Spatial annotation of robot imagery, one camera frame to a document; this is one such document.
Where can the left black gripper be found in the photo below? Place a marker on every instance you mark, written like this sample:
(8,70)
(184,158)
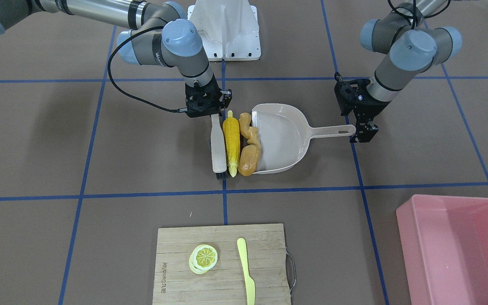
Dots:
(374,111)

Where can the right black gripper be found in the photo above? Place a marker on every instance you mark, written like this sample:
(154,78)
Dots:
(217,97)

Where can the yellow toy corn cob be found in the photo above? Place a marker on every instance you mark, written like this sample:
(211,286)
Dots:
(231,132)

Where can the beige hand brush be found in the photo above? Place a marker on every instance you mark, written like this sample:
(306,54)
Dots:
(217,144)

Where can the tan toy ginger root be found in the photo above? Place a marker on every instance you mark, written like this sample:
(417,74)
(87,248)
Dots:
(250,133)

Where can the brown toy potato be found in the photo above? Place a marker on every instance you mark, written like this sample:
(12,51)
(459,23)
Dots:
(249,159)

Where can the beige plastic dustpan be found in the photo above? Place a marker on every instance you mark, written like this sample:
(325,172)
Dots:
(285,135)

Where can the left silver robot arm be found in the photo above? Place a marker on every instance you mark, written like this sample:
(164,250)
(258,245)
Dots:
(409,51)

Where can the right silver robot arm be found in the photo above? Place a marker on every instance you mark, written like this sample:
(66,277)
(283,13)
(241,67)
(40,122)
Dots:
(153,34)

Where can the pink plastic bin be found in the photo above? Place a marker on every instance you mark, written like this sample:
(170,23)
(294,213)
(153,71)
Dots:
(445,249)

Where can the yellow toy lemon slice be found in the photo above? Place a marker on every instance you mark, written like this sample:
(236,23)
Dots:
(202,259)

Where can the bamboo cutting board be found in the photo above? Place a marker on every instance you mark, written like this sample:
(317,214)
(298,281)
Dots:
(224,284)

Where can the yellow plastic toy knife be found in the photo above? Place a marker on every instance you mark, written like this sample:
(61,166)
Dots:
(248,281)

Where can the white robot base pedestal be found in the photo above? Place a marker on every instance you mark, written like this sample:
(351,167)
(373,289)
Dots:
(229,29)

